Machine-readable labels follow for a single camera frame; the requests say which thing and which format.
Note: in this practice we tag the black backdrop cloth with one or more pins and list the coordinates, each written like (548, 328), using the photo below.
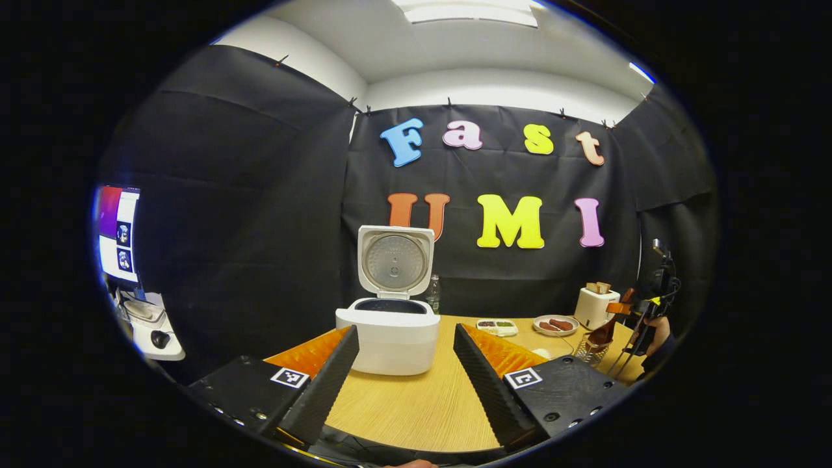
(260, 195)

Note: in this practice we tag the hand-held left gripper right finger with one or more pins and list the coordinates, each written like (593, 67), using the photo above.
(487, 390)

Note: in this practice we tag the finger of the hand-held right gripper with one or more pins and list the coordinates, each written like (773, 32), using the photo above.
(621, 308)

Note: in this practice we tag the white side desk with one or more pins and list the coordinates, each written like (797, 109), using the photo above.
(162, 338)

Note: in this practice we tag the white rice cooker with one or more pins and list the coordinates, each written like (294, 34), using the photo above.
(390, 338)

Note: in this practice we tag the brown wooden spoon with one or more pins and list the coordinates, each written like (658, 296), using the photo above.
(604, 331)

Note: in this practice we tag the computer monitor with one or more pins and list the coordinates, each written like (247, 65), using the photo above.
(117, 234)

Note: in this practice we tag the clear plastic water bottle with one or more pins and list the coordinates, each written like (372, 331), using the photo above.
(433, 296)

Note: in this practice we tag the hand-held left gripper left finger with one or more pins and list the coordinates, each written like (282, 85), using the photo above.
(322, 390)

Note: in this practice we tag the white toaster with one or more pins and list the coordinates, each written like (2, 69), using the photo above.
(595, 312)

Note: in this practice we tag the white round plate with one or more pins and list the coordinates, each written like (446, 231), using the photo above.
(556, 333)

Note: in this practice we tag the black computer mouse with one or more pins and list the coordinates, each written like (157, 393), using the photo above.
(160, 338)

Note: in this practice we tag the white divided bean tray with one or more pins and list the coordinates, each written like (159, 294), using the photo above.
(497, 327)

